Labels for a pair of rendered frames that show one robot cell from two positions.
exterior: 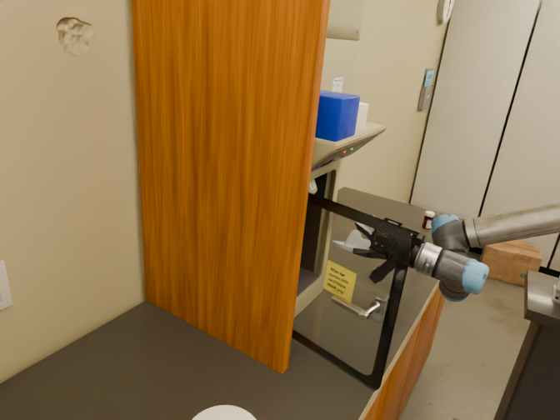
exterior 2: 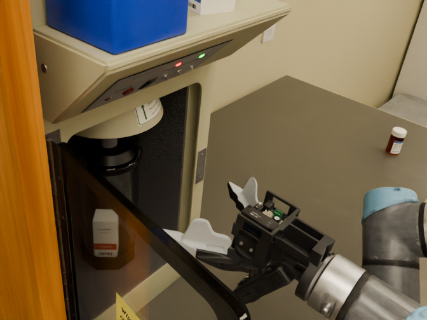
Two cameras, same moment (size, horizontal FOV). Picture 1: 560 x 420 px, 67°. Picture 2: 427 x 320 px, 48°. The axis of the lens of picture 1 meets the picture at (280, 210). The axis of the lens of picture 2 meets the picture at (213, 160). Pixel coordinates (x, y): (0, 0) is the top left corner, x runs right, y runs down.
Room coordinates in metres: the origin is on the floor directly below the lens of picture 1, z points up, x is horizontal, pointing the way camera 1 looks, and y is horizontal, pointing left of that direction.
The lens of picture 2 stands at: (0.48, -0.23, 1.68)
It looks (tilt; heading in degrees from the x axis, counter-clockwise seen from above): 33 degrees down; 4
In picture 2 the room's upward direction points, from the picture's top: 7 degrees clockwise
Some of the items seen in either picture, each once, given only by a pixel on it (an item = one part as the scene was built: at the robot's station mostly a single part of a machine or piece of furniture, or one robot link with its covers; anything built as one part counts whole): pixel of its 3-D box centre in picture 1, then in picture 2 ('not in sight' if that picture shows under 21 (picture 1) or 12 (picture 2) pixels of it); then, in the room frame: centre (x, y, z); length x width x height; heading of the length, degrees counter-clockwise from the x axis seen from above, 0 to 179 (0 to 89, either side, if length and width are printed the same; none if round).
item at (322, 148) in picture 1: (340, 149); (177, 55); (1.02, -0.14, 1.46); 0.32 x 0.12 x 0.10; 149
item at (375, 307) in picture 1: (355, 304); not in sight; (0.75, -0.18, 1.20); 0.10 x 0.05 x 0.03; 50
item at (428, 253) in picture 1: (427, 259); (332, 287); (0.91, -0.37, 1.24); 0.08 x 0.05 x 0.08; 150
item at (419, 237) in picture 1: (396, 243); (280, 246); (0.95, -0.30, 1.25); 0.12 x 0.08 x 0.09; 60
